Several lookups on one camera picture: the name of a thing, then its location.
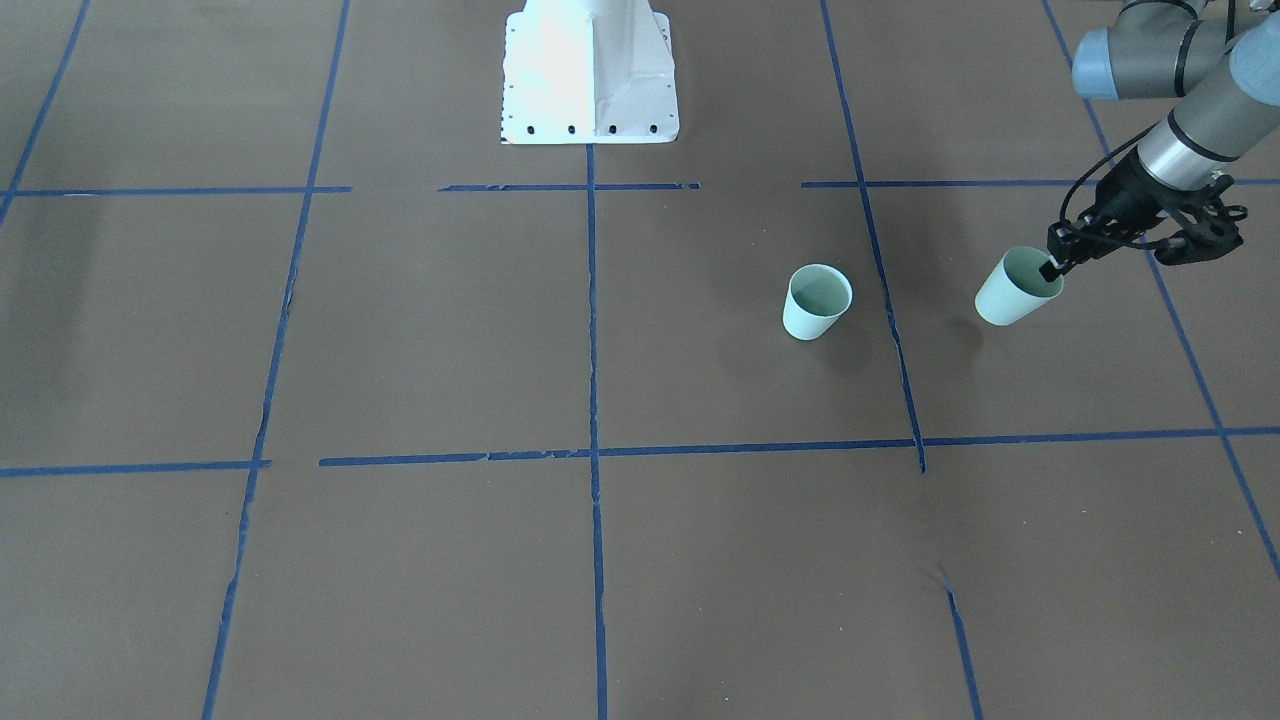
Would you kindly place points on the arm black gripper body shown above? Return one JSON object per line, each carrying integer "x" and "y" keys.
{"x": 1127, "y": 196}

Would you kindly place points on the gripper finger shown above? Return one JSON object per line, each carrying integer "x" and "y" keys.
{"x": 1053, "y": 270}
{"x": 1067, "y": 244}

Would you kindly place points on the green cup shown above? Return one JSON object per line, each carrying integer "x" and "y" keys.
{"x": 1014, "y": 288}
{"x": 817, "y": 296}

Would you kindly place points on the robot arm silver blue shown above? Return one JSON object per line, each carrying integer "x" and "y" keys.
{"x": 1221, "y": 75}

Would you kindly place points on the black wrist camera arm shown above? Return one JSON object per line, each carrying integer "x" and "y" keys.
{"x": 1208, "y": 229}

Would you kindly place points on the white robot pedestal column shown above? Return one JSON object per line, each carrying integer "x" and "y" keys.
{"x": 588, "y": 72}

